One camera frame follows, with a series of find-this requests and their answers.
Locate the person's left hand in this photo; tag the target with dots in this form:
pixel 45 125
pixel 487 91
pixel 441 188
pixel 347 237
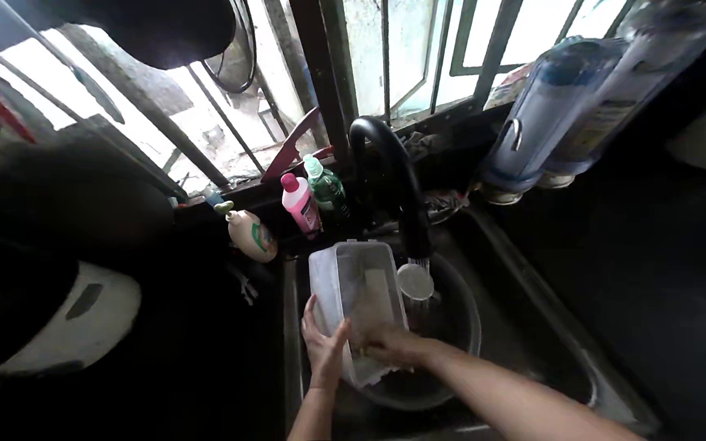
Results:
pixel 325 360

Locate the person's right hand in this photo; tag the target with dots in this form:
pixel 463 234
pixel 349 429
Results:
pixel 403 345

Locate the person's left fingers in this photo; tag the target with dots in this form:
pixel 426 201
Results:
pixel 309 316

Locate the person's left thumb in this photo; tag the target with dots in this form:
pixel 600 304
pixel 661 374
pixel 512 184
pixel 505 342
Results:
pixel 341 335

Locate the person's right fingers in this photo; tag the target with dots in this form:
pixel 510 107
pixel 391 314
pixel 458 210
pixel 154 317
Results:
pixel 374 347

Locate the clear rectangular plastic container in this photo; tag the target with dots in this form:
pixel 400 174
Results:
pixel 323 275

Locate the person's right forearm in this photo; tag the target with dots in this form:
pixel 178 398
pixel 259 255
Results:
pixel 506 393

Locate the person's left forearm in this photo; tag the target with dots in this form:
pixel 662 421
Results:
pixel 313 416

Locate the white round lid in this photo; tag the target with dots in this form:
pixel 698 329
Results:
pixel 415 282

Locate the beige pump bottle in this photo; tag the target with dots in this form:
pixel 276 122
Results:
pixel 252 236

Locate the large transparent round basin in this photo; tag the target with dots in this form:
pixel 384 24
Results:
pixel 474 331

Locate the pink bottle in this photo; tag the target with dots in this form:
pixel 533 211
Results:
pixel 298 204

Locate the green pump bottle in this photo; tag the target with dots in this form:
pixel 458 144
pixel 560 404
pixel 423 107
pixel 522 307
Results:
pixel 328 190

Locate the black curved faucet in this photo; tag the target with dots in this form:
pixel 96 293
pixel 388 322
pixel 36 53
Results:
pixel 407 196

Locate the crumpled plastic packet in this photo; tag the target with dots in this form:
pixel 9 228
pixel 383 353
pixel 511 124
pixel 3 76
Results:
pixel 446 202

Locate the dark kitchen sink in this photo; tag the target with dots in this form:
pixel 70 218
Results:
pixel 534 294

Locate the white rice cooker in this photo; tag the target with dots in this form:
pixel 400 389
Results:
pixel 98 318

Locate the barred window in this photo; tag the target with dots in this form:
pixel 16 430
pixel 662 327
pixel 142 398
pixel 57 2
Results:
pixel 329 73

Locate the large dark pot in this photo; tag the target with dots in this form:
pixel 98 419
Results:
pixel 83 184

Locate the clear blue-tinted water filter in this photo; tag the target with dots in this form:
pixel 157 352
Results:
pixel 531 125

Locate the black hanging pan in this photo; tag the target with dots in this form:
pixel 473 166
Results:
pixel 172 30

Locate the clear filter with printed label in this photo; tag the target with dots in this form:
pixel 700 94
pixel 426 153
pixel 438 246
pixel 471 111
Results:
pixel 622 107

